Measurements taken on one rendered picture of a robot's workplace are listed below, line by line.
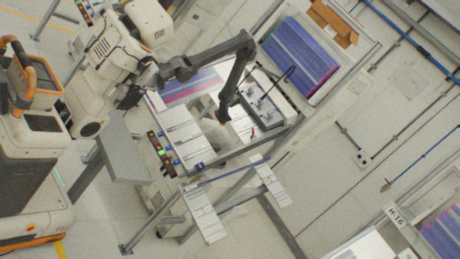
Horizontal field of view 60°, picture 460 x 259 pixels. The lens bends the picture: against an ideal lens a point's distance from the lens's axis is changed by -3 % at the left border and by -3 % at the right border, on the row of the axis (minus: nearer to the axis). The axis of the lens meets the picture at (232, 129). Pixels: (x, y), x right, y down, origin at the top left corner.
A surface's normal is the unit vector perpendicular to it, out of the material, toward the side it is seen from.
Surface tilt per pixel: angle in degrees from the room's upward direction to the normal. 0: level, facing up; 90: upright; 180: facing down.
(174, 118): 43
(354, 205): 90
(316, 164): 89
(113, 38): 82
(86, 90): 82
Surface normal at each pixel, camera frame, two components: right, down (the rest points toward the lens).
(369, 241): 0.04, -0.58
